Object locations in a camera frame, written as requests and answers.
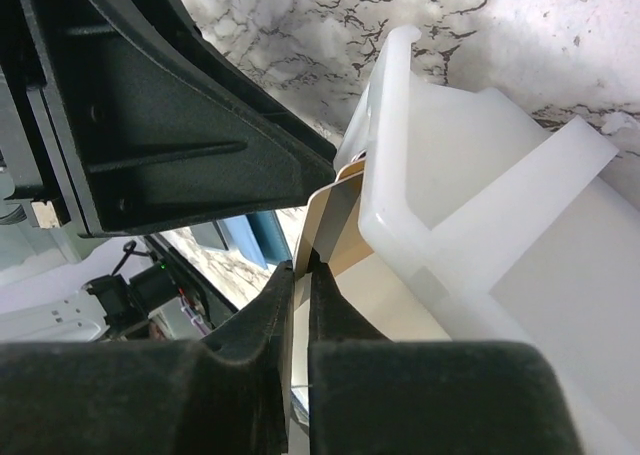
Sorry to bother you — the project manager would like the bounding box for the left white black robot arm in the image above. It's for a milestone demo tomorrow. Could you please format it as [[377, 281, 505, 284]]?
[[1, 0, 335, 312]]

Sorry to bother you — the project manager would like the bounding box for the clear acrylic card box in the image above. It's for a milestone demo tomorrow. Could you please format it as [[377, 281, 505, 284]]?
[[334, 25, 639, 454]]

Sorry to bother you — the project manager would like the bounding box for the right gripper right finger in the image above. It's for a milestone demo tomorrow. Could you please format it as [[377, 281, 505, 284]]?
[[308, 262, 573, 454]]

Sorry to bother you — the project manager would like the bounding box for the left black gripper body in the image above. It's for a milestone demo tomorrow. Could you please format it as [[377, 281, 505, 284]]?
[[1, 0, 85, 229]]

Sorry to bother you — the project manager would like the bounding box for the teal leather card holder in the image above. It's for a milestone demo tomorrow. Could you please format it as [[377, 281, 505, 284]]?
[[190, 211, 292, 269]]

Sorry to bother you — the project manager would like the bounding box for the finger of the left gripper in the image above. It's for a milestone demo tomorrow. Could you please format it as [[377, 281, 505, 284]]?
[[32, 0, 336, 238]]

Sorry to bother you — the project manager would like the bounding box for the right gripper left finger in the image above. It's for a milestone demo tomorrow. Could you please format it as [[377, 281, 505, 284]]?
[[1, 262, 294, 454]]

